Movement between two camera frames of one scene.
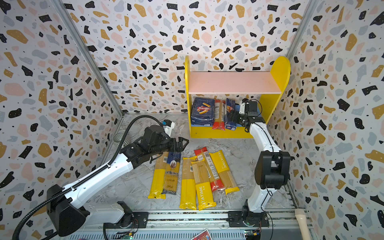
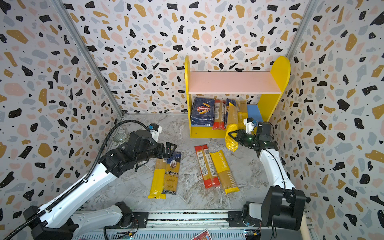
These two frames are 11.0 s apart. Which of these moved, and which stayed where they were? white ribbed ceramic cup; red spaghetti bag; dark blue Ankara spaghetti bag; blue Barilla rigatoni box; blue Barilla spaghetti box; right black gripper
Moved: right black gripper
Stayed: blue Barilla spaghetti box; white ribbed ceramic cup; dark blue Ankara spaghetti bag; red spaghetti bag; blue Barilla rigatoni box
